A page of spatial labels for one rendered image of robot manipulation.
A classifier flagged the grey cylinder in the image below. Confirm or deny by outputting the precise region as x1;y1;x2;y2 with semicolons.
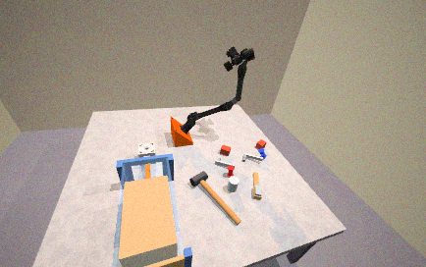
227;176;239;192

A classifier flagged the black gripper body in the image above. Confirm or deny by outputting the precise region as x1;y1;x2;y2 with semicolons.
224;48;247;71

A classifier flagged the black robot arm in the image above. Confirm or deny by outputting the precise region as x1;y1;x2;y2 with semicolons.
180;46;255;134

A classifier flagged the mallet with dark grey head and orange handle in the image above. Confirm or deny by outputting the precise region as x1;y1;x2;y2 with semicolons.
189;171;241;225

